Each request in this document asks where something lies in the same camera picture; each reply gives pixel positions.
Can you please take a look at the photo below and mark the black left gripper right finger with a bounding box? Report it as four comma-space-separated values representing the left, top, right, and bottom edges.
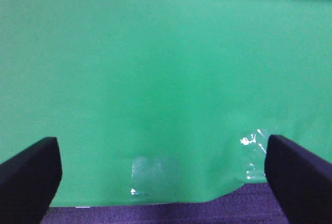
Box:
264, 135, 331, 223

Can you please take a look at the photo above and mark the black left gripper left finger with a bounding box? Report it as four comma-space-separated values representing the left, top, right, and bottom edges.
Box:
1, 137, 62, 223

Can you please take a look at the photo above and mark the clear tape patch on table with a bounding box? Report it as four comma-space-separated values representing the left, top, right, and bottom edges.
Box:
239, 128, 271, 183

